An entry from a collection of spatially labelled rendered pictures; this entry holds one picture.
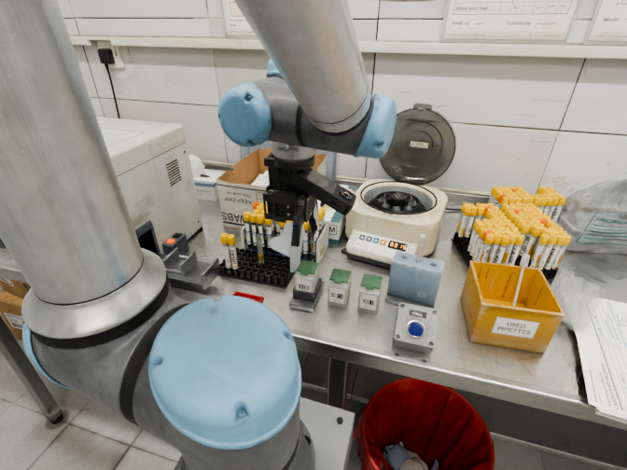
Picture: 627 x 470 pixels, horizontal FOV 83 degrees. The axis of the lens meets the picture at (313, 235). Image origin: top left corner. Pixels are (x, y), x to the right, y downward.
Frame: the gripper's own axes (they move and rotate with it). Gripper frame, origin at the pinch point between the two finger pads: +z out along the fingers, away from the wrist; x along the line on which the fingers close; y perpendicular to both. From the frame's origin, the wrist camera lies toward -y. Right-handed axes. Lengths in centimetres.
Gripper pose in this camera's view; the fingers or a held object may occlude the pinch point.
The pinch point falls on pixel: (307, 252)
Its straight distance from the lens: 71.9
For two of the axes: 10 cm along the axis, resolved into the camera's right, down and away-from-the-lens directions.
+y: -9.7, -1.4, 2.2
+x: -2.6, 5.1, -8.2
